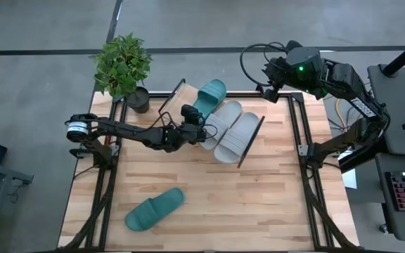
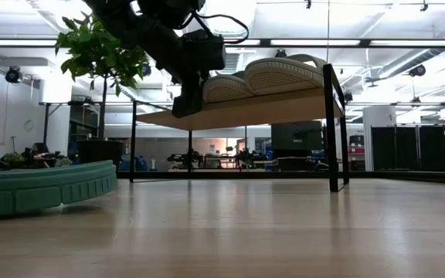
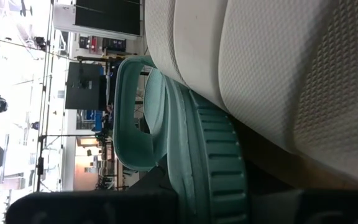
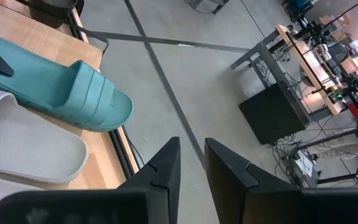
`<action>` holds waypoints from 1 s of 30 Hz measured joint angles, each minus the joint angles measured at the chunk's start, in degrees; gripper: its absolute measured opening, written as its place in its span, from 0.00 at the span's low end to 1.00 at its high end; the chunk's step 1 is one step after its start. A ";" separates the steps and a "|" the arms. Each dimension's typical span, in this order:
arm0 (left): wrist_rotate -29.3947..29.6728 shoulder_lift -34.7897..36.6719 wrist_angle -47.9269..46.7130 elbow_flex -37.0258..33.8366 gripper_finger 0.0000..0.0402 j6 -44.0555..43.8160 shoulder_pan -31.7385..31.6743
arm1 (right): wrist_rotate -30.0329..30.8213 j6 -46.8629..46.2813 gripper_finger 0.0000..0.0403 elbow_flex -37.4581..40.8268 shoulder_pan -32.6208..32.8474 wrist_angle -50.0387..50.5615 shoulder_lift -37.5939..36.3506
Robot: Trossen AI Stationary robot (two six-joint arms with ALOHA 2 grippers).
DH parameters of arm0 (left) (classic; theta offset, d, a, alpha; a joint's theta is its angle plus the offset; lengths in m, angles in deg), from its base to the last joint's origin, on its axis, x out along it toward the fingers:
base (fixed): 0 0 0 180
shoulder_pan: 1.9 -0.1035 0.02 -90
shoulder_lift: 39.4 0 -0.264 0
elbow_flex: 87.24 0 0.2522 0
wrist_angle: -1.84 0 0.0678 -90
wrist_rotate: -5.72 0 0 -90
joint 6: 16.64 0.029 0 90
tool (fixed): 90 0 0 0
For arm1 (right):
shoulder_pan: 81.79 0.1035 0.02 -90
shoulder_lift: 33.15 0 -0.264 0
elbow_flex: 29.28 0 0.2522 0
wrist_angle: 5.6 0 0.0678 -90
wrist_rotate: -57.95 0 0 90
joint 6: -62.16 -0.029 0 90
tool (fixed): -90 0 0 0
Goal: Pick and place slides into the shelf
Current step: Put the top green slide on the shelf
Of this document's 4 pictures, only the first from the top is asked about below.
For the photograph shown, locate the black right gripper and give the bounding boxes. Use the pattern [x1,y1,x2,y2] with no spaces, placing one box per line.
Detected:
[257,56,290,104]

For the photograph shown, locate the grey rubber slide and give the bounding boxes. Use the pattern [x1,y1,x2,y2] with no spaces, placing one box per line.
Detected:
[212,111,260,165]
[198,100,244,152]

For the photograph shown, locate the green rubber slide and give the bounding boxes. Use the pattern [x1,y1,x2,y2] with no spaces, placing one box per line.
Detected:
[124,187,186,233]
[192,78,228,119]

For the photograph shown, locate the green potted plant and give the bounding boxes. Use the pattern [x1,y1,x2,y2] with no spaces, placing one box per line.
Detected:
[89,32,153,114]

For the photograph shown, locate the white paper sheet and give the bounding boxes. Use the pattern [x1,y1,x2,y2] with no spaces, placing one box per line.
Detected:
[341,168,359,190]

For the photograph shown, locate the grey desk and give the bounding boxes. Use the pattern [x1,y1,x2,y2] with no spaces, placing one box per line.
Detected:
[374,153,405,244]
[366,63,405,157]

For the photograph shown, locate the black pole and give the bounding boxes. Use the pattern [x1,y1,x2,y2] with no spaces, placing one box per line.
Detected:
[381,31,405,78]

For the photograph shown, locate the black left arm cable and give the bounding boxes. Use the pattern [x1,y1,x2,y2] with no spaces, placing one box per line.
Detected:
[155,110,219,141]

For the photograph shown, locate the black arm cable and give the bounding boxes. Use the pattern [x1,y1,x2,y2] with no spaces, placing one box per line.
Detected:
[155,110,219,141]
[239,41,290,89]

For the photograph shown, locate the black aluminium table frame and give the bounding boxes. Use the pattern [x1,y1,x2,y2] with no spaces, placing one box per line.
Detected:
[56,89,361,253]

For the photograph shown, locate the wooden shelf with black frame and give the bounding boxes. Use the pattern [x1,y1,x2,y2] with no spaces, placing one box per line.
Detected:
[157,77,266,169]

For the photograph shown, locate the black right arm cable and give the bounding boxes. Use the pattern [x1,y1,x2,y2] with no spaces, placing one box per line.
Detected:
[239,41,290,89]

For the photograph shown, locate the yellow cable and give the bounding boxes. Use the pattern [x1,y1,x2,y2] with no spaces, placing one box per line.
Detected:
[335,97,365,129]

